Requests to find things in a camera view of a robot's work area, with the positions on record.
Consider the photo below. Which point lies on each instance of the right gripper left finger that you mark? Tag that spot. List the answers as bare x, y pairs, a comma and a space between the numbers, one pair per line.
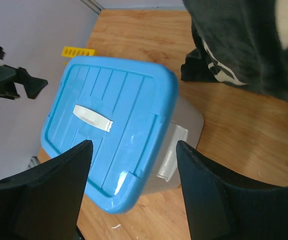
43, 202

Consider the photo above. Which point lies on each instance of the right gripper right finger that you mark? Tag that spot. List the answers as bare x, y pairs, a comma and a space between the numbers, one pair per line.
222, 204

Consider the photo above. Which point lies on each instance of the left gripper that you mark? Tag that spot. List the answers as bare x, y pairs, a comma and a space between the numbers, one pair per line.
32, 85

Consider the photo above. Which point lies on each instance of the white plastic bin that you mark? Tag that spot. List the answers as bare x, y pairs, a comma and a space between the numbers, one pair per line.
186, 125

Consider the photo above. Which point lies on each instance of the blue plastic tray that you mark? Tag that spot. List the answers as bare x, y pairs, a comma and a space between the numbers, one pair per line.
124, 107

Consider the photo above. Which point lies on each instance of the yellow test tube rack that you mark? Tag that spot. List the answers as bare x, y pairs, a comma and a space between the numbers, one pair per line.
71, 52

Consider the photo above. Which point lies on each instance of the black floral blanket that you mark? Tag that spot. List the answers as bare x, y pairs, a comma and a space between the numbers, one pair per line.
241, 43

